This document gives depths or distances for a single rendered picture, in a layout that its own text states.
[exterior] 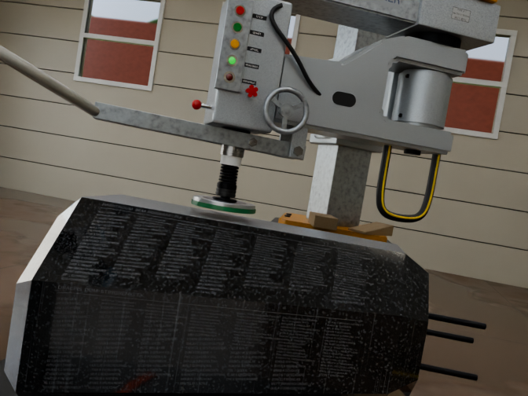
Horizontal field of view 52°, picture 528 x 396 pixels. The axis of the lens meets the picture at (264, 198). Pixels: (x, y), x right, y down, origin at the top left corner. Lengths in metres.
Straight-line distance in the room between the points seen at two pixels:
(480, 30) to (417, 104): 0.33
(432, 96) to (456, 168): 5.80
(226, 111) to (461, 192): 6.27
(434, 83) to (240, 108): 0.70
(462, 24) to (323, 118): 0.59
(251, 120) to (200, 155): 6.46
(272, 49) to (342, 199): 1.00
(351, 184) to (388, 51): 0.84
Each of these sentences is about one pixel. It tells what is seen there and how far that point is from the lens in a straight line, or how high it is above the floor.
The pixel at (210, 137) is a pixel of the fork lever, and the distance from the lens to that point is 1.76.
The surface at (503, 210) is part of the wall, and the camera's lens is 7.87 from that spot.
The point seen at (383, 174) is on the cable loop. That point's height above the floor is 1.04.
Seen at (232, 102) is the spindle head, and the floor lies 1.18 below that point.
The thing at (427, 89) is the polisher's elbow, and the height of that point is 1.35.
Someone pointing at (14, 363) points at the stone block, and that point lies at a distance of 1.79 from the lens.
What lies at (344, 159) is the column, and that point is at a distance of 2.54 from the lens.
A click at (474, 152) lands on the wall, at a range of 7.82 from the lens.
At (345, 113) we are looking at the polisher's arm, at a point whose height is 1.21.
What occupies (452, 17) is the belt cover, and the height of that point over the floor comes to 1.60.
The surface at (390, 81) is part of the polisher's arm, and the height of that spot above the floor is 1.39.
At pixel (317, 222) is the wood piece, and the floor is 0.80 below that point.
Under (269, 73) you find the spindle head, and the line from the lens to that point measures 1.76.
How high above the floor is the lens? 0.99
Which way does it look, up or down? 3 degrees down
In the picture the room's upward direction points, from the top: 9 degrees clockwise
